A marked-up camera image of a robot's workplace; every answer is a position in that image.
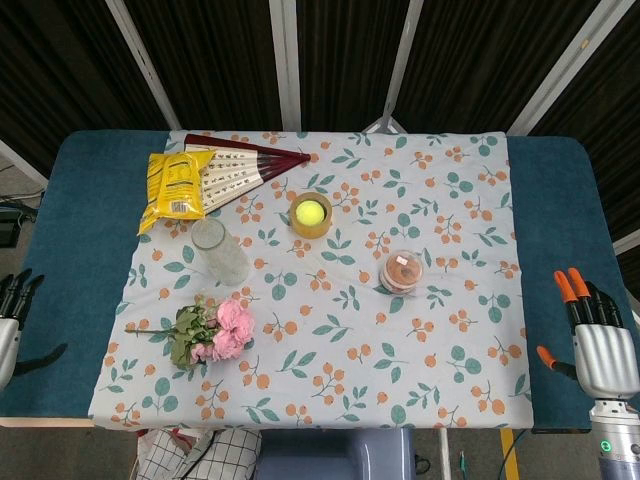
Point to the right silver hand orange fingertips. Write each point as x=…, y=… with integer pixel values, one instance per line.
x=602, y=360

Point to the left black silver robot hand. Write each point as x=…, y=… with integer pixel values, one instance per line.
x=9, y=345

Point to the pink flower bouquet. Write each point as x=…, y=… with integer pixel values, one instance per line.
x=230, y=330

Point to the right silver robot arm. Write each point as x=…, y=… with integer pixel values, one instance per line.
x=617, y=440

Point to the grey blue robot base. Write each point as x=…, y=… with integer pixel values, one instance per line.
x=330, y=455

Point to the clear glass cup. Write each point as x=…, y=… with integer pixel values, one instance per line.
x=225, y=255

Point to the black box on floor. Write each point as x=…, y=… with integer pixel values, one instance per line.
x=7, y=225

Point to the teal table cover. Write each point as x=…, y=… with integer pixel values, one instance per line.
x=80, y=225

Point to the clear plastic jar brown contents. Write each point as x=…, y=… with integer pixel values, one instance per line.
x=402, y=272

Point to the white checked fabric bag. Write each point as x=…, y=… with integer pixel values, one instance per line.
x=200, y=455

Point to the yellow snack bag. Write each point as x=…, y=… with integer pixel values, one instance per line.
x=172, y=185

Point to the floral fruit print tablecloth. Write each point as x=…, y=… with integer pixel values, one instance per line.
x=350, y=325

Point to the paper folding fan calligraphy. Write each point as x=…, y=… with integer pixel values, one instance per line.
x=235, y=170

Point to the amber tape roll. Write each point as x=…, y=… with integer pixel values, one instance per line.
x=310, y=230

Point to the yellow tennis ball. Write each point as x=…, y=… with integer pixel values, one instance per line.
x=310, y=212

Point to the white frame pole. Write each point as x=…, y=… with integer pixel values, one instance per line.
x=560, y=70
x=627, y=240
x=22, y=162
x=145, y=65
x=400, y=65
x=286, y=65

